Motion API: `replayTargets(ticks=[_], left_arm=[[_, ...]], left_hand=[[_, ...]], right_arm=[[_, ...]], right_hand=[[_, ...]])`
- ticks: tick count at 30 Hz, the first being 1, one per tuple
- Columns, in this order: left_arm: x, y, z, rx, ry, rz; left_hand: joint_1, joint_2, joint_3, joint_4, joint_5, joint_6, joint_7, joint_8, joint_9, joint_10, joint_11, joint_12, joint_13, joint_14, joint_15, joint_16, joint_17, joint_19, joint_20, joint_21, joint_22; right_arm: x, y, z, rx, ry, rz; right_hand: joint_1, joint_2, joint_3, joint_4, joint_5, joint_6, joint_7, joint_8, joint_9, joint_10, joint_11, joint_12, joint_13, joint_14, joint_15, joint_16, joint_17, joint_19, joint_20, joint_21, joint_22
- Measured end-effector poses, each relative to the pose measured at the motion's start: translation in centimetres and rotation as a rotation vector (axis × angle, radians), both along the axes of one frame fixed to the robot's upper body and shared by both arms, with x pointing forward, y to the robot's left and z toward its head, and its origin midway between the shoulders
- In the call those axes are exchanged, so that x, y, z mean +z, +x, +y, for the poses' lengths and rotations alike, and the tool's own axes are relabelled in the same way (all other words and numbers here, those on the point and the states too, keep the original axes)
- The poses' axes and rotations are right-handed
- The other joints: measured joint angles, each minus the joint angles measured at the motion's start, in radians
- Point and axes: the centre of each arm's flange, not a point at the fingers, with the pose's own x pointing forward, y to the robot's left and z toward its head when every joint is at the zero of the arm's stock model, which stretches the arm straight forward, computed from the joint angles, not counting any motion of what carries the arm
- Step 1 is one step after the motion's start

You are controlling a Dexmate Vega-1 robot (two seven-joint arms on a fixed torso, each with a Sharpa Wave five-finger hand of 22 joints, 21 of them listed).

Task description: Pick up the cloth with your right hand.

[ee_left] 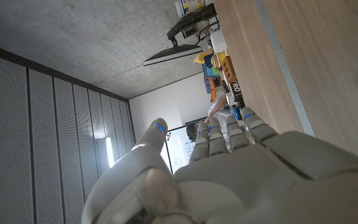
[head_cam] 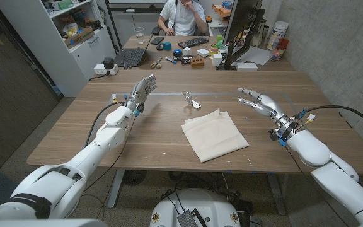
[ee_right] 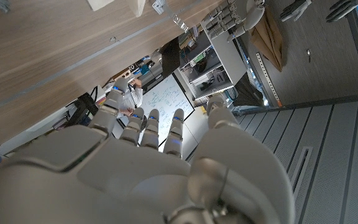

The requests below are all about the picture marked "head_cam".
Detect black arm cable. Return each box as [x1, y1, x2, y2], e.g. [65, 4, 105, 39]
[84, 101, 127, 149]
[291, 105, 363, 136]

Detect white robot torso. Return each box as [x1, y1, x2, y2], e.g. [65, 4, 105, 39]
[149, 188, 241, 227]

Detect long white box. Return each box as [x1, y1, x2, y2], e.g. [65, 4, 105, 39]
[235, 62, 259, 71]

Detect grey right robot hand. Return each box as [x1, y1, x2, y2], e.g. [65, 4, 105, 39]
[237, 87, 291, 126]

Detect large white cube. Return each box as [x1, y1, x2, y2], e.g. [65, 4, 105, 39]
[212, 53, 224, 67]

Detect white paper sheet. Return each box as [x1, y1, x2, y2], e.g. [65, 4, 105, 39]
[238, 45, 272, 66]

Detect orange crate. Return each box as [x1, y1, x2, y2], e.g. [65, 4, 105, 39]
[212, 2, 233, 18]

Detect person in white t-shirt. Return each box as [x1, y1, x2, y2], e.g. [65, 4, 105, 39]
[157, 0, 208, 37]

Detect black keyboard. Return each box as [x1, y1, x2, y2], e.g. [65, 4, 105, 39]
[177, 36, 210, 49]

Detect small metal clip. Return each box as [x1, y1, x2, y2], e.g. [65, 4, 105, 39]
[182, 90, 202, 110]

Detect white power strip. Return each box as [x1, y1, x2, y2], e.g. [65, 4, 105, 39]
[93, 64, 120, 76]

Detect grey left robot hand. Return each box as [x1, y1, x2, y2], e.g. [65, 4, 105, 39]
[125, 74, 158, 112]

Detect cardboard box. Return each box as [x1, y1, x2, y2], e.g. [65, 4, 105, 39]
[63, 26, 95, 49]

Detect black computer monitor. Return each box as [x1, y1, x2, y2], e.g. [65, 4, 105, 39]
[216, 0, 266, 71]

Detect white cylindrical canister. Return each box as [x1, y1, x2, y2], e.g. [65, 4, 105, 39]
[266, 21, 290, 50]

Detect white shelf cabinet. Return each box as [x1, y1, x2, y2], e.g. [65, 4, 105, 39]
[0, 0, 117, 98]

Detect black laptop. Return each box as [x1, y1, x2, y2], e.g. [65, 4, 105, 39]
[113, 31, 155, 68]

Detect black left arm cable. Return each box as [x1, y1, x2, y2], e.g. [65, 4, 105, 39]
[84, 101, 127, 149]

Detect cream cloth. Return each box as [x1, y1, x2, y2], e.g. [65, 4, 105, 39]
[181, 108, 250, 164]

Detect red cup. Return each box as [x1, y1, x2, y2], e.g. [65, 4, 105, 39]
[270, 38, 290, 62]

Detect clear drinking glass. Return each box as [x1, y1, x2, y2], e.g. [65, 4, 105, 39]
[133, 26, 145, 45]

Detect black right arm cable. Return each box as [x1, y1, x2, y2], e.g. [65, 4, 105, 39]
[291, 105, 363, 136]

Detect black power adapter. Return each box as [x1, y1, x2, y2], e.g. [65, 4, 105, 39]
[102, 57, 115, 70]

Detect grey finned module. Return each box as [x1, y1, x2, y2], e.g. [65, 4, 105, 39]
[176, 208, 207, 227]

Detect grey metal table leg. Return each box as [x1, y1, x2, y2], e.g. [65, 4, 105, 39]
[266, 172, 287, 216]
[107, 169, 126, 209]

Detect yellow handled scissors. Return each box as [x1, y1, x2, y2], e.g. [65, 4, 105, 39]
[149, 55, 163, 69]

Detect brown wooden block with holes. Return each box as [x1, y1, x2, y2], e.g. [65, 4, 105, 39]
[190, 56, 205, 68]

